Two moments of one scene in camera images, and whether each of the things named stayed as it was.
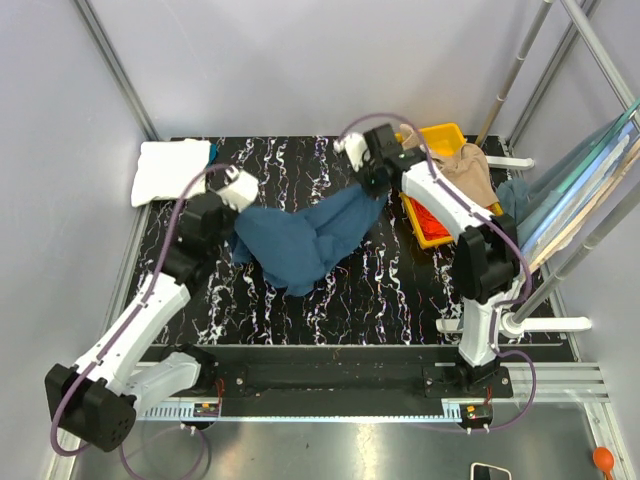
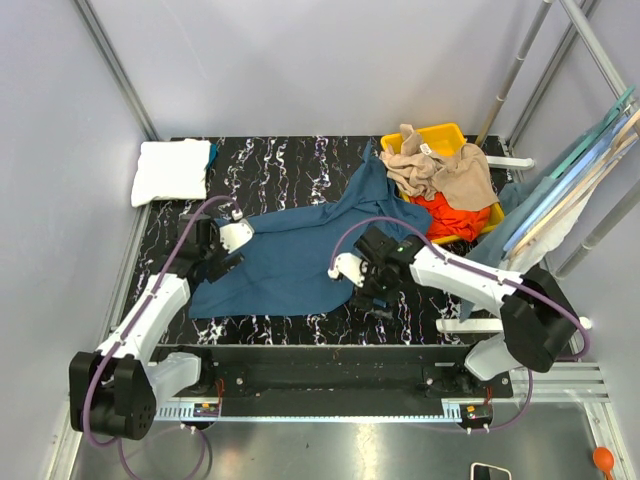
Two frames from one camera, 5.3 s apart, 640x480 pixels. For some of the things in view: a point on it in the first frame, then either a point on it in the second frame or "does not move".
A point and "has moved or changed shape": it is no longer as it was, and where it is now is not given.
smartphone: x=481 y=471 does not move
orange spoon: x=603 y=458 does not move
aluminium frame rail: x=564 y=383 does not move
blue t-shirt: x=293 y=250 has moved or changed shape
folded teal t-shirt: x=214 y=151 does not move
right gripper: x=373 y=191 → x=366 y=294
